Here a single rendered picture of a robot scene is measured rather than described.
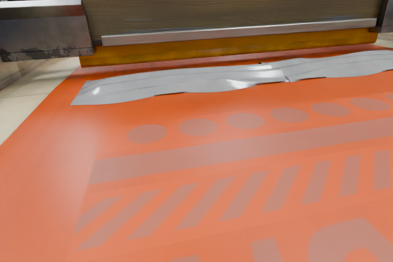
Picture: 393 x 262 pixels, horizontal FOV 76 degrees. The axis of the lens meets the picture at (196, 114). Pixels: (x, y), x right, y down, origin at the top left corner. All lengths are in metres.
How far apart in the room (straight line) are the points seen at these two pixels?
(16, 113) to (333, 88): 0.24
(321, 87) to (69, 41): 0.23
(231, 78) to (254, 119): 0.08
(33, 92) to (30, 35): 0.06
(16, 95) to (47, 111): 0.06
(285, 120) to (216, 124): 0.04
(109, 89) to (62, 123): 0.05
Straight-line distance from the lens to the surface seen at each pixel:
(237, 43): 0.32
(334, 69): 0.27
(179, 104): 0.18
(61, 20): 0.28
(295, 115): 0.17
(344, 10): 0.38
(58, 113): 0.20
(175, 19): 0.29
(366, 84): 0.25
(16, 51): 0.30
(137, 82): 0.22
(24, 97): 0.26
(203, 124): 0.15
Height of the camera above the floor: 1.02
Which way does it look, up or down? 24 degrees down
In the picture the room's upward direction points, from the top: 3 degrees counter-clockwise
